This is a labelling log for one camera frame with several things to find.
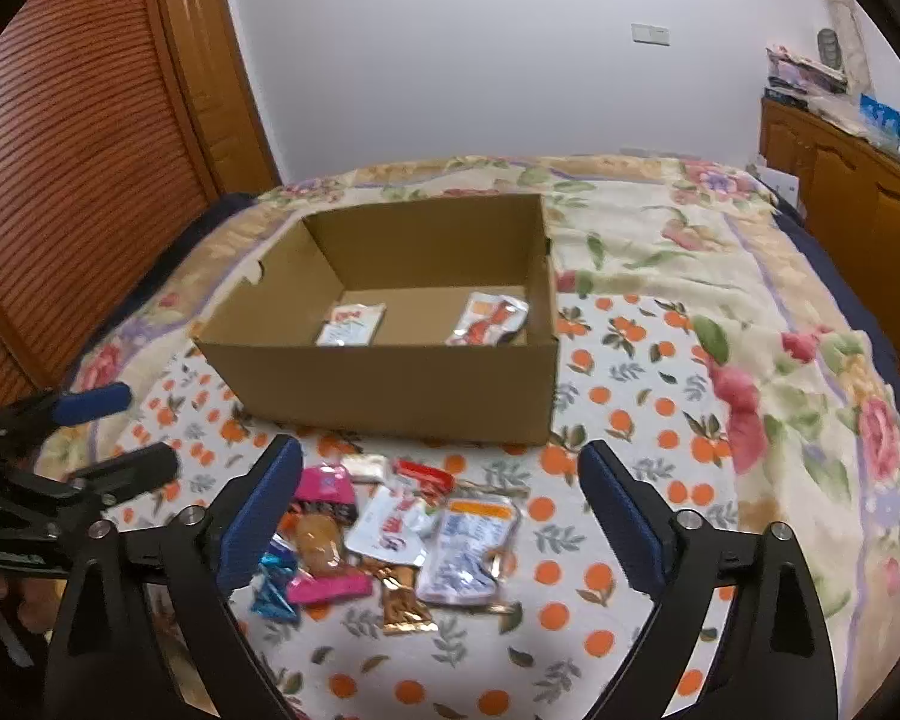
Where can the white and red snack packet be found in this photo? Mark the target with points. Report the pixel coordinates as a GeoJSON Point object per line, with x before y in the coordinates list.
{"type": "Point", "coordinates": [489, 319]}

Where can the blue foil snack packet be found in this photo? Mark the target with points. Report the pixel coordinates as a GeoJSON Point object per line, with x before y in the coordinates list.
{"type": "Point", "coordinates": [274, 594]}

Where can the wooden cabinet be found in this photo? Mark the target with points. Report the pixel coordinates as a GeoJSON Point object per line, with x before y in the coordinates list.
{"type": "Point", "coordinates": [847, 187]}

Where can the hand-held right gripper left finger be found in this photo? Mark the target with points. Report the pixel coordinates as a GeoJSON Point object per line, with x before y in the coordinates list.
{"type": "Point", "coordinates": [266, 517]}

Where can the grey round slatted object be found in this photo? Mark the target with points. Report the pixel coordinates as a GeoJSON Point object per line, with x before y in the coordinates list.
{"type": "Point", "coordinates": [829, 45]}

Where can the small cream snack packet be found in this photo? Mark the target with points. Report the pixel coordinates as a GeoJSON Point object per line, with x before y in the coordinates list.
{"type": "Point", "coordinates": [364, 467]}

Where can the wooden louvered wardrobe door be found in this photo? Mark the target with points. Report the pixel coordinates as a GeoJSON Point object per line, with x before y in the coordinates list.
{"type": "Point", "coordinates": [60, 165]}

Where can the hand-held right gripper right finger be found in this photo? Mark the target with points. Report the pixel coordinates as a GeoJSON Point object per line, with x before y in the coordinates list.
{"type": "Point", "coordinates": [619, 517]}

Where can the white orange-print cloth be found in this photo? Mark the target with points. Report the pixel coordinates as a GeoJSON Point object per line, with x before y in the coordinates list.
{"type": "Point", "coordinates": [570, 615]}

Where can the golden brown snack packet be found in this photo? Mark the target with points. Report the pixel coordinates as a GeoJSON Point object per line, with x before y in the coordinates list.
{"type": "Point", "coordinates": [403, 604]}

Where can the large white snack packet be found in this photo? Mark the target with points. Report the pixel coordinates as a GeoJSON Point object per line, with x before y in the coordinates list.
{"type": "Point", "coordinates": [466, 547]}

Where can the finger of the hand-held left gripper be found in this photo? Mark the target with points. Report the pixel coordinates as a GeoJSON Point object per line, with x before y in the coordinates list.
{"type": "Point", "coordinates": [131, 469]}
{"type": "Point", "coordinates": [90, 403]}

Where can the white orange-label snack packet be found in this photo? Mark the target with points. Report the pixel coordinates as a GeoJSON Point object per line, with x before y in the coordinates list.
{"type": "Point", "coordinates": [386, 529]}

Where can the floral blanket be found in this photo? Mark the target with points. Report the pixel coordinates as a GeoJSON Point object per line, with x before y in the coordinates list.
{"type": "Point", "coordinates": [720, 255]}

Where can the brown cardboard box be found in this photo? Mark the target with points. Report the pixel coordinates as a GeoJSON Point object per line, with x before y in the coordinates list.
{"type": "Point", "coordinates": [382, 390]}

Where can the white wall switch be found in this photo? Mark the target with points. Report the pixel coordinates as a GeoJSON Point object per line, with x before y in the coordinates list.
{"type": "Point", "coordinates": [650, 32]}

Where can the pink snack packet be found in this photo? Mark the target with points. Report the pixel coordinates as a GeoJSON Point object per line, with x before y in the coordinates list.
{"type": "Point", "coordinates": [322, 491]}

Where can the white paper bag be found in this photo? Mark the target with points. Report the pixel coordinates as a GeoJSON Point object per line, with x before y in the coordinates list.
{"type": "Point", "coordinates": [778, 181]}

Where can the stack of papers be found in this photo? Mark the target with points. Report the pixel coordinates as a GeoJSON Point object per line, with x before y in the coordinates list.
{"type": "Point", "coordinates": [802, 71]}

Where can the white printed snack packet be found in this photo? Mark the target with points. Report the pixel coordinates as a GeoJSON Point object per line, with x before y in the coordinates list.
{"type": "Point", "coordinates": [349, 324]}

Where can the wooden wardrobe frame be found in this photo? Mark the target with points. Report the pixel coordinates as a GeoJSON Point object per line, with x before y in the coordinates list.
{"type": "Point", "coordinates": [210, 75]}

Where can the person's left hand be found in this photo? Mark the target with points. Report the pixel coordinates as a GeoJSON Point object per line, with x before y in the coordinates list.
{"type": "Point", "coordinates": [34, 604]}

